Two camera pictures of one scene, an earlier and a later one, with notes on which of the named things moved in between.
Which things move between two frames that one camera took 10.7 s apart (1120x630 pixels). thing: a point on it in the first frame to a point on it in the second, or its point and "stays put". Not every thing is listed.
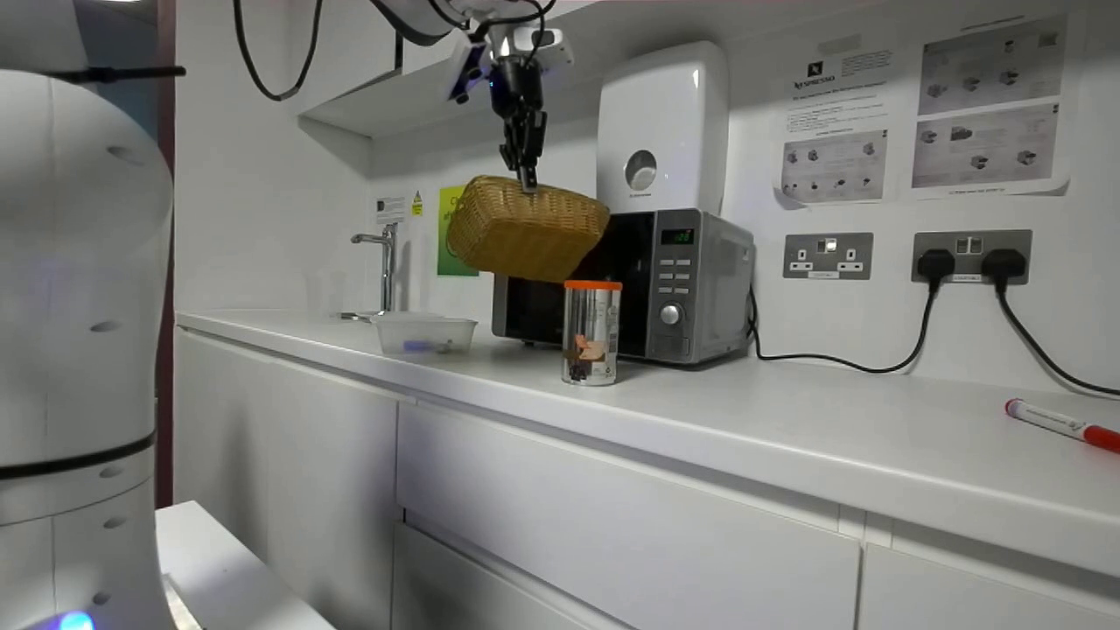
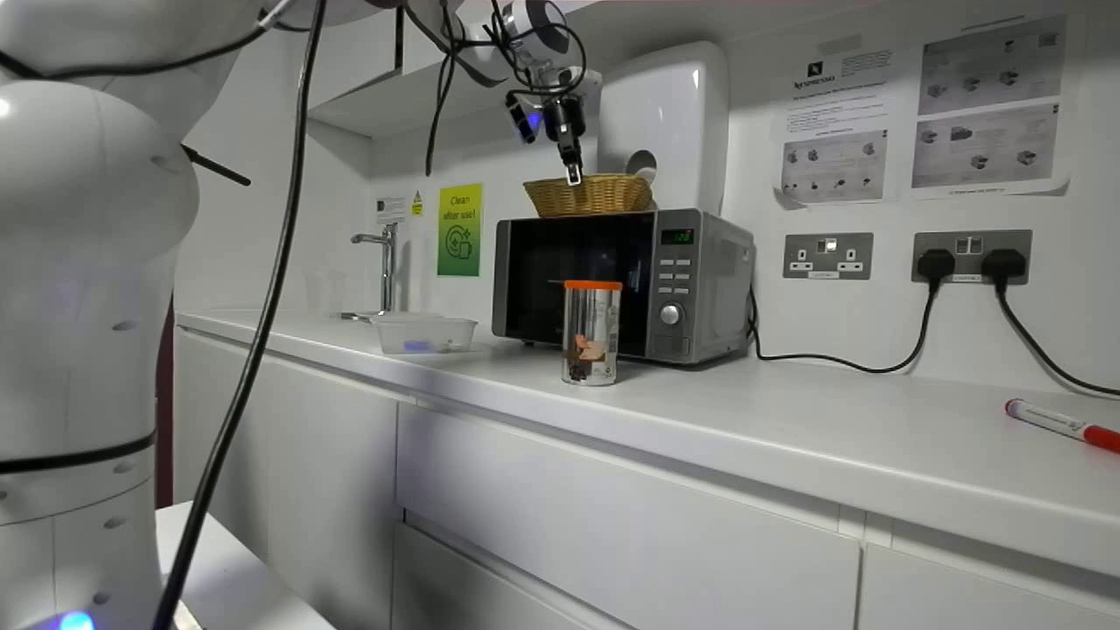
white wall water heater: (662, 130) stays put
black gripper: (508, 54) to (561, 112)
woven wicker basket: (496, 226) to (628, 194)
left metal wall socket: (827, 254) stays put
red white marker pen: (1067, 426) stays put
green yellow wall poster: (451, 264) stays put
